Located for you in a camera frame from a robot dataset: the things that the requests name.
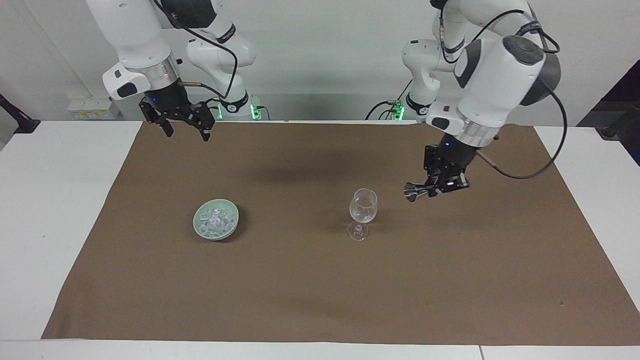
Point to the pale green bowl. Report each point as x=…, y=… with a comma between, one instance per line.
x=200, y=227

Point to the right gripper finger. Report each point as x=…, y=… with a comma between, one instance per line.
x=159, y=117
x=202, y=117

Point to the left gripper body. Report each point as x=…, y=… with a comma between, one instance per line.
x=456, y=155

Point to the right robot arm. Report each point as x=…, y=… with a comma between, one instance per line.
x=135, y=35

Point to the white power strip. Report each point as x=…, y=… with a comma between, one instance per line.
x=92, y=109

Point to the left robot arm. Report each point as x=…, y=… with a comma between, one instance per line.
x=495, y=75

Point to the clear ice cubes pile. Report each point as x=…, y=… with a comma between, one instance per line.
x=216, y=220

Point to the clear wine glass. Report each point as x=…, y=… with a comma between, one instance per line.
x=363, y=206

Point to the black stand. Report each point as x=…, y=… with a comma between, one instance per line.
x=617, y=125
x=17, y=120

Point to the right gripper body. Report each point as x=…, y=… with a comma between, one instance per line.
x=167, y=97

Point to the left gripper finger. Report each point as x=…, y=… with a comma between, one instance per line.
x=430, y=165
x=456, y=182

